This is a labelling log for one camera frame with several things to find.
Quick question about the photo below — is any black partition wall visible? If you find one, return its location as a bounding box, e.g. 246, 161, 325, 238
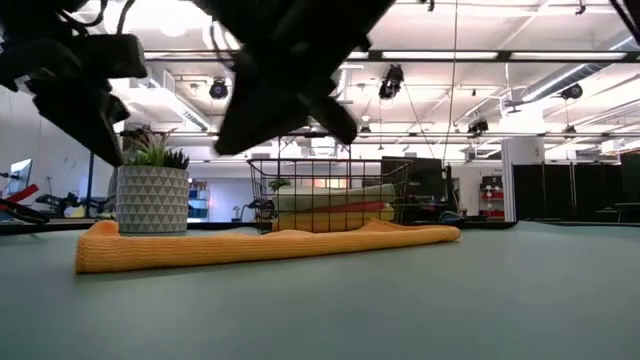
512, 152, 640, 224

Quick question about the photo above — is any potted plant patterned white pot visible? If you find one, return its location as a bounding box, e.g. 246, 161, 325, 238
115, 127, 191, 235

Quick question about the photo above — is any yellow microfiber towel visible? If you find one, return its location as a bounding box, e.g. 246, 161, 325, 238
274, 208, 396, 224

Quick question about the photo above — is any overhead beam with light strips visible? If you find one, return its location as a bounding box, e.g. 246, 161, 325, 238
142, 48, 640, 64

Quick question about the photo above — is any thin hanging cable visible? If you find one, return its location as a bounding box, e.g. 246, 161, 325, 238
441, 0, 459, 162

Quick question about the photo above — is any large black screen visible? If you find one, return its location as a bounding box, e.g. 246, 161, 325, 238
380, 156, 446, 221

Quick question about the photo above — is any black overhead camera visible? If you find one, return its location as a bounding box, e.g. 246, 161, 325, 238
378, 63, 405, 101

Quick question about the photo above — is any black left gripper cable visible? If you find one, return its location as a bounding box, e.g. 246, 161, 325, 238
54, 0, 137, 37

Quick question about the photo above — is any black wire basket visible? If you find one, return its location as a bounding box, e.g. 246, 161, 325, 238
245, 157, 414, 235

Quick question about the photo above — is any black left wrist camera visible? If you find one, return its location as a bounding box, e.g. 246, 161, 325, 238
79, 33, 149, 80

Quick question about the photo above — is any red storage shelf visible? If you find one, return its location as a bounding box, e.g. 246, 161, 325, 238
479, 174, 505, 220

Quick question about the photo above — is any blue shelf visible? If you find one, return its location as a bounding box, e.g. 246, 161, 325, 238
187, 185, 211, 221

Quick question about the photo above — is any light green microfiber towel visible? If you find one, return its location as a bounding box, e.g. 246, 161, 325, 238
272, 183, 397, 212

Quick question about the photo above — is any black table frame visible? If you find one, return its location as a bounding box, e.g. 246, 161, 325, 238
0, 218, 521, 236

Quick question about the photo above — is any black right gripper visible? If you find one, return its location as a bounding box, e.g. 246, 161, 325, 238
214, 29, 372, 156

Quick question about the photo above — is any computer monitor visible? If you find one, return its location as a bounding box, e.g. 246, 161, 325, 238
2, 158, 34, 199

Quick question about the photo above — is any pink microfiber towel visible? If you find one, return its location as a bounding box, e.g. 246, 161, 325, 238
299, 200, 390, 215

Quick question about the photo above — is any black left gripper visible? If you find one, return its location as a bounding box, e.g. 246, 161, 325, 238
0, 37, 132, 167

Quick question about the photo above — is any red bar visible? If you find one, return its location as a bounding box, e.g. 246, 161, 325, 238
0, 183, 41, 211

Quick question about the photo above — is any black curved bar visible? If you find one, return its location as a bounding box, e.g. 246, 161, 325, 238
0, 198, 51, 225

